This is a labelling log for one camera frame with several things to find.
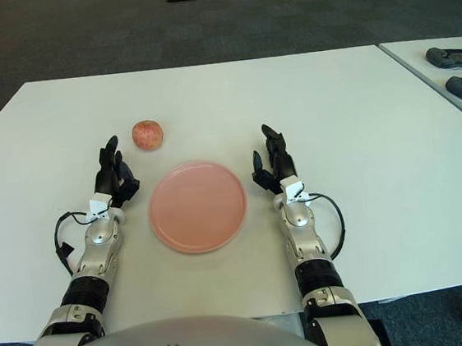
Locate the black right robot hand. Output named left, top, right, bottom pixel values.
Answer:
left=245, top=120, right=302, bottom=199

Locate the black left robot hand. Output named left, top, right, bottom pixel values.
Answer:
left=89, top=132, right=144, bottom=212

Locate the red yellow apple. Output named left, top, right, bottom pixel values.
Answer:
left=130, top=118, right=167, bottom=153

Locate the pink round plate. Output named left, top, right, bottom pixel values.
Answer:
left=144, top=155, right=253, bottom=260

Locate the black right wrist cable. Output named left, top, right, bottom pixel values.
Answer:
left=305, top=189, right=349, bottom=264

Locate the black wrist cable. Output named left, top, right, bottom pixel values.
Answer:
left=51, top=209, right=102, bottom=279
left=305, top=189, right=349, bottom=264

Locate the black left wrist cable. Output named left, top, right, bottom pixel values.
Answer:
left=51, top=209, right=102, bottom=279

